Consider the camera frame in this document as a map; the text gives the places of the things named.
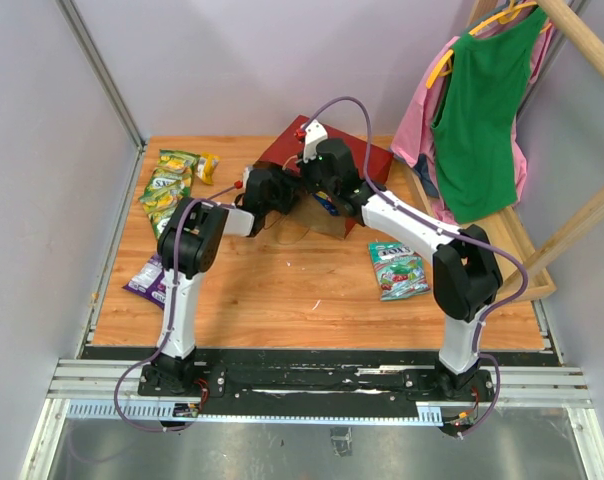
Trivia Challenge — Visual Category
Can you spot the red brown paper bag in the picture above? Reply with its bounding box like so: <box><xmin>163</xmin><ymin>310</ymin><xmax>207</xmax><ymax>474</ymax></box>
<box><xmin>253</xmin><ymin>115</ymin><xmax>392</xmax><ymax>239</ymax></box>

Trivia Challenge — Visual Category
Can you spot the yellow snack packet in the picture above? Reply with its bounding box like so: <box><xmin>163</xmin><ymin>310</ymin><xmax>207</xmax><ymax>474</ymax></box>
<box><xmin>196</xmin><ymin>153</ymin><xmax>220</xmax><ymax>185</ymax></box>

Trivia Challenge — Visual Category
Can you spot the pink shirt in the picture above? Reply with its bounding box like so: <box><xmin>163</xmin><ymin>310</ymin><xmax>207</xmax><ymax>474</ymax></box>
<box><xmin>391</xmin><ymin>24</ymin><xmax>554</xmax><ymax>224</ymax></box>

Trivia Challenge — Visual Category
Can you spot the green Fox's candy packet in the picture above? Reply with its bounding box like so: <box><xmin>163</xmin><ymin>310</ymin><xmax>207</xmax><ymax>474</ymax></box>
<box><xmin>155</xmin><ymin>149</ymin><xmax>200</xmax><ymax>175</ymax></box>

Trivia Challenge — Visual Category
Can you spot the teal candy packet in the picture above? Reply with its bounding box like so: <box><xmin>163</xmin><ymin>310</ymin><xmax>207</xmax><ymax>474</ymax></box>
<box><xmin>368</xmin><ymin>242</ymin><xmax>430</xmax><ymax>301</ymax></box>

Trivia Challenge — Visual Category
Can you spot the green tank top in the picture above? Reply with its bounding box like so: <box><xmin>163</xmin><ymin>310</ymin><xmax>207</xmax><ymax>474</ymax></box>
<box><xmin>432</xmin><ymin>8</ymin><xmax>547</xmax><ymax>224</ymax></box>

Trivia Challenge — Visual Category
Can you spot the yellow clothes hanger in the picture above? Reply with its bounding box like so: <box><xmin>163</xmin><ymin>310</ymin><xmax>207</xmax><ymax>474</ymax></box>
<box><xmin>425</xmin><ymin>1</ymin><xmax>538</xmax><ymax>90</ymax></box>

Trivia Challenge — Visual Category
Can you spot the purple snack packet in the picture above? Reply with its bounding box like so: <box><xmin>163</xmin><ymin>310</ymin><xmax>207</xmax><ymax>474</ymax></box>
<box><xmin>123</xmin><ymin>253</ymin><xmax>166</xmax><ymax>309</ymax></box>

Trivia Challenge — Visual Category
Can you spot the blue Doritos chips packet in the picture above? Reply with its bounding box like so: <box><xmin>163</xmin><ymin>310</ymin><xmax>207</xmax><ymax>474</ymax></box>
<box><xmin>312</xmin><ymin>192</ymin><xmax>340</xmax><ymax>216</ymax></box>

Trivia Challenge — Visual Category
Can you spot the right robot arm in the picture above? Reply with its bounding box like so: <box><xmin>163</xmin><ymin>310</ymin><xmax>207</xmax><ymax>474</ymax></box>
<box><xmin>297</xmin><ymin>138</ymin><xmax>503</xmax><ymax>400</ymax></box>

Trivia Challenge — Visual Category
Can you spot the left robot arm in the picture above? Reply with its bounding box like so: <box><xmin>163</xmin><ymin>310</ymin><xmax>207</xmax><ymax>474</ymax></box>
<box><xmin>138</xmin><ymin>166</ymin><xmax>302</xmax><ymax>396</ymax></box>

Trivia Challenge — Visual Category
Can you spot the blue grey shirt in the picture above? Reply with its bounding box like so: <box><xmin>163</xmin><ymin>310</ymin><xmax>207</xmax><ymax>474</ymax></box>
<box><xmin>412</xmin><ymin>153</ymin><xmax>440</xmax><ymax>199</ymax></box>

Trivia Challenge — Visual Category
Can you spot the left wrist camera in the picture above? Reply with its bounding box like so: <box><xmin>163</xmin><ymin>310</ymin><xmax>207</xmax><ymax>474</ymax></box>
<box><xmin>242</xmin><ymin>166</ymin><xmax>254</xmax><ymax>188</ymax></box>

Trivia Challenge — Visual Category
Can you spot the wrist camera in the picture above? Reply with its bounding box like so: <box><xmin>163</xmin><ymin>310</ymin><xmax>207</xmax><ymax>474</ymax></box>
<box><xmin>302</xmin><ymin>120</ymin><xmax>328</xmax><ymax>163</ymax></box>
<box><xmin>242</xmin><ymin>166</ymin><xmax>254</xmax><ymax>188</ymax></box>

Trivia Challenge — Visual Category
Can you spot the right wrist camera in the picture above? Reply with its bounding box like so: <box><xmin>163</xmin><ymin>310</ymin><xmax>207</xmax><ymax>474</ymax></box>
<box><xmin>302</xmin><ymin>120</ymin><xmax>328</xmax><ymax>163</ymax></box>

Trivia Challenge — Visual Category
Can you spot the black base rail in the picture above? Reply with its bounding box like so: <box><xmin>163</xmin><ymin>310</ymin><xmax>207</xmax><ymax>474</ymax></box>
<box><xmin>142</xmin><ymin>359</ymin><xmax>496</xmax><ymax>418</ymax></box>

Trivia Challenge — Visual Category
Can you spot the wooden clothes rack frame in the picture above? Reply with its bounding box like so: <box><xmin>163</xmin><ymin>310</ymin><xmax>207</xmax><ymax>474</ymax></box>
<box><xmin>406</xmin><ymin>0</ymin><xmax>604</xmax><ymax>304</ymax></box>

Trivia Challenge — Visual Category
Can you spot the white cable duct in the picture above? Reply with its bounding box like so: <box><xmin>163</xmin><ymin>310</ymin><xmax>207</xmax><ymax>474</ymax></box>
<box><xmin>66</xmin><ymin>399</ymin><xmax>443</xmax><ymax>426</ymax></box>

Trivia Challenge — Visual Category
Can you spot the aluminium corner post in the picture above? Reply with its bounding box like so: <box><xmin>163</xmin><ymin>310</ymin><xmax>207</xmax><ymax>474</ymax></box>
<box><xmin>54</xmin><ymin>0</ymin><xmax>147</xmax><ymax>151</ymax></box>

